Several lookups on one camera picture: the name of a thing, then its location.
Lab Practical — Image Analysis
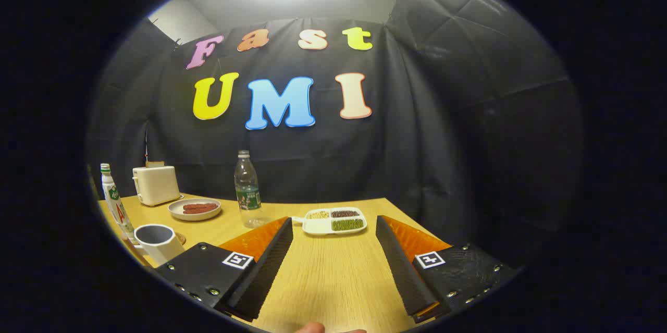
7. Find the cream white toaster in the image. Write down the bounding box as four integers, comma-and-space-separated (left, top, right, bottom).
132, 161, 182, 207

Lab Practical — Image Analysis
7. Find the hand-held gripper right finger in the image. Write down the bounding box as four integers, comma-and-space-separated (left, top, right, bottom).
375, 215, 522, 324

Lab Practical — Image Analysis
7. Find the round white plate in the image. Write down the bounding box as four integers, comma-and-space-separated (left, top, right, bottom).
168, 198, 221, 221

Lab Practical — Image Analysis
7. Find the clear plastic water bottle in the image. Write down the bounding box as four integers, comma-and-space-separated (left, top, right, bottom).
234, 150, 266, 228

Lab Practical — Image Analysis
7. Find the white cup dark inside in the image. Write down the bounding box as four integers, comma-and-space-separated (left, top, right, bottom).
127, 224, 186, 267

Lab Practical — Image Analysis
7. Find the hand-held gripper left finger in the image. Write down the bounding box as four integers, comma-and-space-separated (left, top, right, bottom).
155, 217, 294, 323

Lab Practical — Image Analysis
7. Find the wooden table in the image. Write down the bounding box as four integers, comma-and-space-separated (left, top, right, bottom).
96, 193, 454, 333

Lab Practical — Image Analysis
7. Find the black backdrop cloth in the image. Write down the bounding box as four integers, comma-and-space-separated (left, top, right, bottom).
86, 0, 583, 271

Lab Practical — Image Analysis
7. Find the white juice bottle green label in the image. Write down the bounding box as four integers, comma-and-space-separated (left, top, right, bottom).
100, 163, 135, 240

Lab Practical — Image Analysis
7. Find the white divided dish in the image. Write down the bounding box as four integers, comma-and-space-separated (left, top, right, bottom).
292, 207, 368, 236

